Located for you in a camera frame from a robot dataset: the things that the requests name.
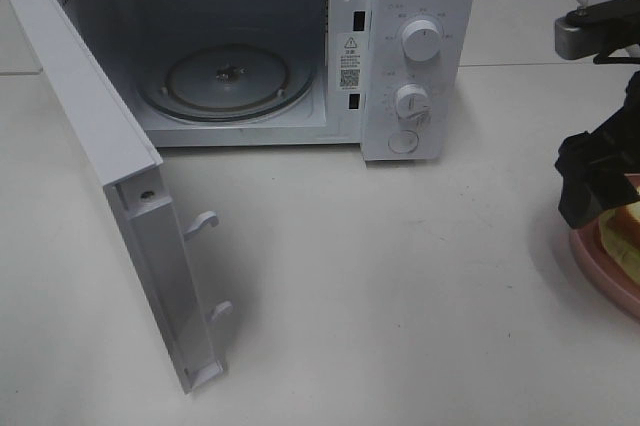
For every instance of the white microwave oven body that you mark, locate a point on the white microwave oven body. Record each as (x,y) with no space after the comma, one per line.
(129,36)

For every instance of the round white door button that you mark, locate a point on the round white door button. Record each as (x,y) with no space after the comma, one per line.
(403,142)

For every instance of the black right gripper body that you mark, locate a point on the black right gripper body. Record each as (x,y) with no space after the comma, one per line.
(611,148)

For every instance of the glass microwave turntable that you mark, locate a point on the glass microwave turntable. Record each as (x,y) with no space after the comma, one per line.
(227,83)

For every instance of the lower white timer knob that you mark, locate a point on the lower white timer knob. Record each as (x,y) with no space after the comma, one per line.
(412,101)

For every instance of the sandwich with lettuce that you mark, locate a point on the sandwich with lettuce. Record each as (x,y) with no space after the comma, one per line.
(619,236)

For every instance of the pink round plate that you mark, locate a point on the pink round plate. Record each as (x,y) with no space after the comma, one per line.
(604,274)

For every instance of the upper white power knob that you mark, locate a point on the upper white power knob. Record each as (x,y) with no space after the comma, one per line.
(421,39)

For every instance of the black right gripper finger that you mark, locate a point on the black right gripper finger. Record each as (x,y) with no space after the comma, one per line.
(583,199)

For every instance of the white warning label sticker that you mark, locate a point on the white warning label sticker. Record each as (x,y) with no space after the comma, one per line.
(349,61)

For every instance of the white microwave door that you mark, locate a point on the white microwave door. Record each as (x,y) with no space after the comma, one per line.
(129,170)

